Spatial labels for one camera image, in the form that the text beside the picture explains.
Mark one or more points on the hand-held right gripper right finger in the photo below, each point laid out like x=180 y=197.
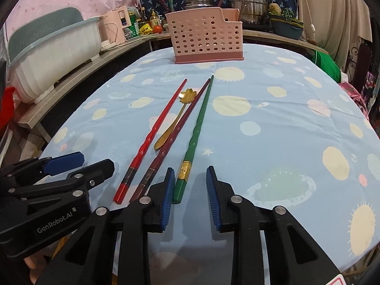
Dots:
x=214 y=202

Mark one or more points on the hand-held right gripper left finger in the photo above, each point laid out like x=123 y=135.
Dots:
x=166 y=202

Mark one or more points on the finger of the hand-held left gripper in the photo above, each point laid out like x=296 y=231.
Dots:
x=63 y=161
x=98 y=170

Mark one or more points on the red chopstick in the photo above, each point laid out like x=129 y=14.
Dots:
x=148 y=139

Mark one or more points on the green chopstick with gold band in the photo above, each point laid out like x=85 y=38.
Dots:
x=196 y=133
x=170 y=3

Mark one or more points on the gold flower-shaped spoon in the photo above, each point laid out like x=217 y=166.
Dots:
x=188 y=95

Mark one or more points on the pink perforated plastic utensil basket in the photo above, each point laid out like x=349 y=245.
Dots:
x=204 y=35

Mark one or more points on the dark brown chopstick gold band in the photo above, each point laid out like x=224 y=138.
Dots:
x=242 y=4

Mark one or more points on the blue printed tablecloth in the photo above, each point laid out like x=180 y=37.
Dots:
x=267 y=154

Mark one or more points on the red plastic container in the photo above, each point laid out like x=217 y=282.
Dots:
x=6 y=109

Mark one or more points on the white dish rack teal lid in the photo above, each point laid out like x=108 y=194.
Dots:
x=56 y=56

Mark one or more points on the pink kitchen appliance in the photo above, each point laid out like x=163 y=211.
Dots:
x=114 y=26

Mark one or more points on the yellow packet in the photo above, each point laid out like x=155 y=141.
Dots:
x=146 y=29

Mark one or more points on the red tomato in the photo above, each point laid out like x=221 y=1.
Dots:
x=157 y=29

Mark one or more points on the glass sauce bottle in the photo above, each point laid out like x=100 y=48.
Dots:
x=153 y=17

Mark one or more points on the dark sauce bottle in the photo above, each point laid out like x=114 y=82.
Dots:
x=143 y=13

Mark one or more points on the pink floral cloth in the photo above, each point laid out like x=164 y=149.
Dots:
x=354 y=98

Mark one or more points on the green cloth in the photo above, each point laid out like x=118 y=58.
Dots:
x=326 y=65

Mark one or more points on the dark blue planter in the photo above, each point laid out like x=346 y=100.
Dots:
x=286 y=31

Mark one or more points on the dark wooden chair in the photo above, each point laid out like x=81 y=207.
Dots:
x=360 y=68

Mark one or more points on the green potted plant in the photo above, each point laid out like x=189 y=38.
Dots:
x=286 y=14

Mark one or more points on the stainless steel steamer pot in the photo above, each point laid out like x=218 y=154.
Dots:
x=252 y=3

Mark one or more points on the ginger root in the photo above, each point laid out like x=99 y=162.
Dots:
x=275 y=8

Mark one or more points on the beige curtain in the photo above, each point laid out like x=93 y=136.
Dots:
x=332 y=20

